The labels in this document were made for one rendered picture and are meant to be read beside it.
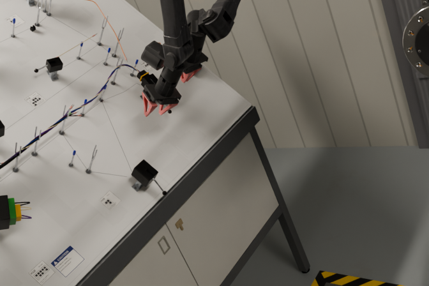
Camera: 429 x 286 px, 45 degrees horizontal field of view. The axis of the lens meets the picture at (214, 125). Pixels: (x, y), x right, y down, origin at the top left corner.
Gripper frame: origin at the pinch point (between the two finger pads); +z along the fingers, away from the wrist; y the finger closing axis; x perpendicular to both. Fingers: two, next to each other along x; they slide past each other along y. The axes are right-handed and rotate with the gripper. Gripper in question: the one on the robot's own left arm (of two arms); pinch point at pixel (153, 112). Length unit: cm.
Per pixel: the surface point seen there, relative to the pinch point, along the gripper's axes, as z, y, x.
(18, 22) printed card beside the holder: 10, 21, -60
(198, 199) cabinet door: 27.5, -19.9, 17.8
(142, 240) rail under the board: 25.7, 9.2, 28.0
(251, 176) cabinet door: 29, -51, 13
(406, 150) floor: 36, -177, 15
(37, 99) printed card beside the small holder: 16.1, 24.3, -26.6
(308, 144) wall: 78, -168, -33
